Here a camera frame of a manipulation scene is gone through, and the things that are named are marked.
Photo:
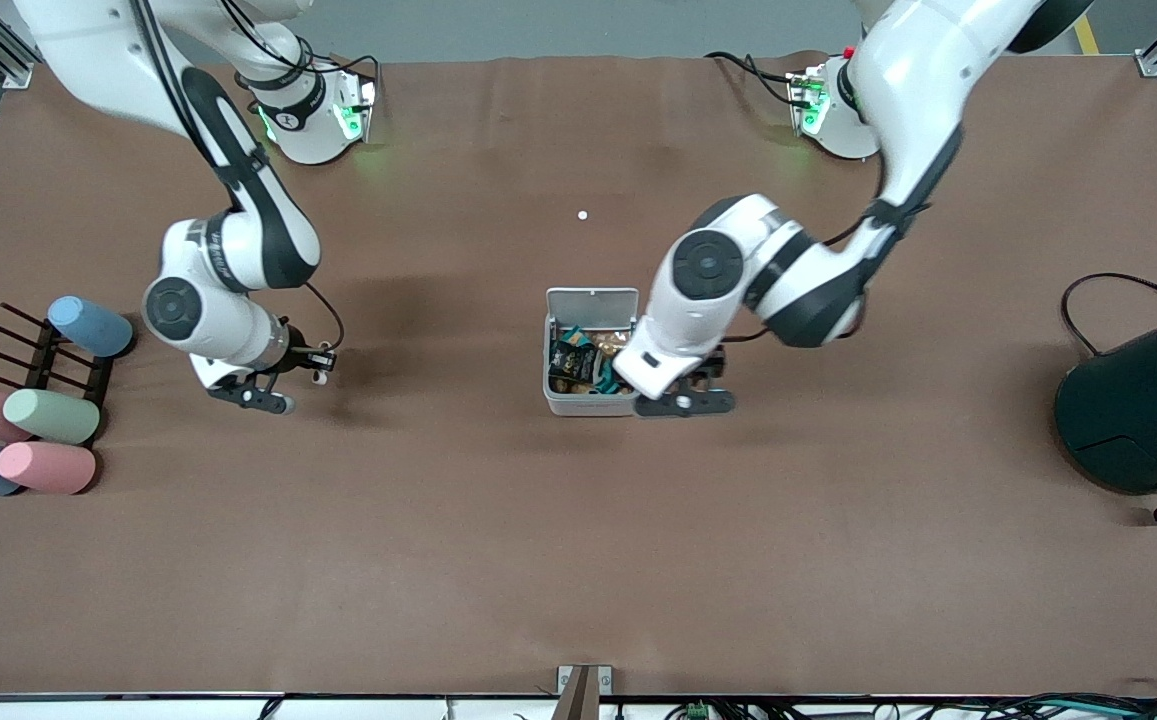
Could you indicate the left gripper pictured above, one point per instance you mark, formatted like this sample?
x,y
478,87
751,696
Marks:
x,y
709,366

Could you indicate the green terminal connector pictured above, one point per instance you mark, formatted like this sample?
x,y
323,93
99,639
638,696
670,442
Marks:
x,y
698,711

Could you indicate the metal table edge bracket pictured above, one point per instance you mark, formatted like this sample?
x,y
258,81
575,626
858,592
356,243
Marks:
x,y
583,695

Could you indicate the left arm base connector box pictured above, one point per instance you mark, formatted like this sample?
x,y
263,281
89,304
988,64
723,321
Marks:
x,y
808,105

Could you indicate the teal snack packet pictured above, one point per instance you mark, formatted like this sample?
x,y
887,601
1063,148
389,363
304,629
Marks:
x,y
606,380

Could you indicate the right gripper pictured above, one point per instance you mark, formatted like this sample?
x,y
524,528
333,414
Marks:
x,y
299,357

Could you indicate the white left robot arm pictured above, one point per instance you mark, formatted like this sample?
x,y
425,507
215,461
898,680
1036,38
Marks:
x,y
808,290

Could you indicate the green cylindrical cup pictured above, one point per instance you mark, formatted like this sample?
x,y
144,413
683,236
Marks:
x,y
53,417

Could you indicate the brown snack wrapper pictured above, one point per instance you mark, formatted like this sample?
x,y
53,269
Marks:
x,y
566,385

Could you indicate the black snack packet gold print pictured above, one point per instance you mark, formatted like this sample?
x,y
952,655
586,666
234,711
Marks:
x,y
571,360

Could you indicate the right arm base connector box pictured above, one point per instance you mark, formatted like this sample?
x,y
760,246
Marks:
x,y
353,115

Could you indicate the golden snack wrapper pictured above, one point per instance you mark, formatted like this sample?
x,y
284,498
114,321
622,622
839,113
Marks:
x,y
613,343

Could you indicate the dark wooden cup rack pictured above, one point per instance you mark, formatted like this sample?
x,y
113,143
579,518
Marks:
x,y
43,365

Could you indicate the grey plastic storage box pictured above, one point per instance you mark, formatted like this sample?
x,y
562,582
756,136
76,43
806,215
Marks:
x,y
588,405

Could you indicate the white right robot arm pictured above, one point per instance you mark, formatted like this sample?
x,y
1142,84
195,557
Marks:
x,y
238,250

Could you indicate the dark teal cylindrical device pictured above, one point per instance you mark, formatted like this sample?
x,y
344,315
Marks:
x,y
1138,410

